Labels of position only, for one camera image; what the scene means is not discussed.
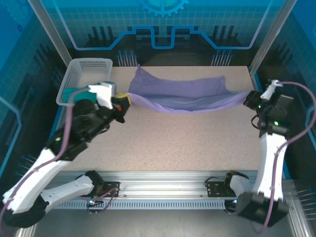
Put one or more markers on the purple t-shirt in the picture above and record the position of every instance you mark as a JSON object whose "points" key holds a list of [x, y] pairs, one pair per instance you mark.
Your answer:
{"points": [[185, 98]]}

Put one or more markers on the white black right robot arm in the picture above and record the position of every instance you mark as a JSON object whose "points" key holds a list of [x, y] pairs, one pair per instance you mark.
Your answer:
{"points": [[269, 158]]}

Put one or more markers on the teal cloth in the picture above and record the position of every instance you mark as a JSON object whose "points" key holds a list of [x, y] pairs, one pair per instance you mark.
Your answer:
{"points": [[67, 95]]}

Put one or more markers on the grey plastic mesh basket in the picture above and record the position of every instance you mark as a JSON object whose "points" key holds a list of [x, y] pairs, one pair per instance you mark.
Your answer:
{"points": [[84, 65]]}

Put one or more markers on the small circuit board with leds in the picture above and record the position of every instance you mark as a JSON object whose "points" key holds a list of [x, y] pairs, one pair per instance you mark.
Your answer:
{"points": [[93, 201], [232, 202]]}

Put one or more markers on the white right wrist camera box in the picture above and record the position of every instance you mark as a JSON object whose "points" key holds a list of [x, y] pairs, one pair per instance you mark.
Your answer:
{"points": [[269, 90]]}

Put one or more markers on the aluminium frame post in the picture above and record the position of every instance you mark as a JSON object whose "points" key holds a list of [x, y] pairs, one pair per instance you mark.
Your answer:
{"points": [[49, 29], [271, 32]]}

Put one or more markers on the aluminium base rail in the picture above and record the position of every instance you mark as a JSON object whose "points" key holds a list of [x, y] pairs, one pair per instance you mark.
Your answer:
{"points": [[160, 182]]}

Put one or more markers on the aluminium frame beam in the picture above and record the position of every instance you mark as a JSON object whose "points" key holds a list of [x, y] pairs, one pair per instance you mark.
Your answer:
{"points": [[300, 217], [24, 233]]}

